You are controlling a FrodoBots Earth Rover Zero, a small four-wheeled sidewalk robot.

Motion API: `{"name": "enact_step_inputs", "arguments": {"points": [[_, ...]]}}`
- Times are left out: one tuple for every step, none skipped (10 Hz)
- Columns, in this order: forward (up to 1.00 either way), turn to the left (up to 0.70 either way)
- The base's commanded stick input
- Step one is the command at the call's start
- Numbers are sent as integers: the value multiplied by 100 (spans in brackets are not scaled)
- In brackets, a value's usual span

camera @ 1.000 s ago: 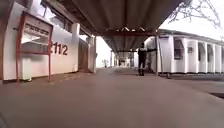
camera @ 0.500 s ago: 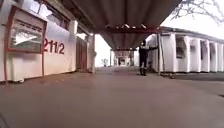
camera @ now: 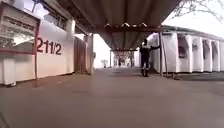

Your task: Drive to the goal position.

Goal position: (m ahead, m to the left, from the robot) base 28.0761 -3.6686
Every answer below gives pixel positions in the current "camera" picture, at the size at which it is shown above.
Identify white building with pillars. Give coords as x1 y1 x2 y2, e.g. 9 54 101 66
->
133 24 224 74

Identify reddish concrete path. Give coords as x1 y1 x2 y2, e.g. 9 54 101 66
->
0 67 224 128

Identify covered walkway canopy with posts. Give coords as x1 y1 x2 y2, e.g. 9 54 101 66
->
54 0 183 79

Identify white building with red number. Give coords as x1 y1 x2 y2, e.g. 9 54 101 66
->
0 0 95 86

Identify person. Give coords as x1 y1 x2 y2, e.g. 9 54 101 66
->
138 38 161 78

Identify bare tree branches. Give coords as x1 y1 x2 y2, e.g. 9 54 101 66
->
171 0 224 21

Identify red-framed sign board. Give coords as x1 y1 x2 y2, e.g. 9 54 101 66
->
0 3 42 88

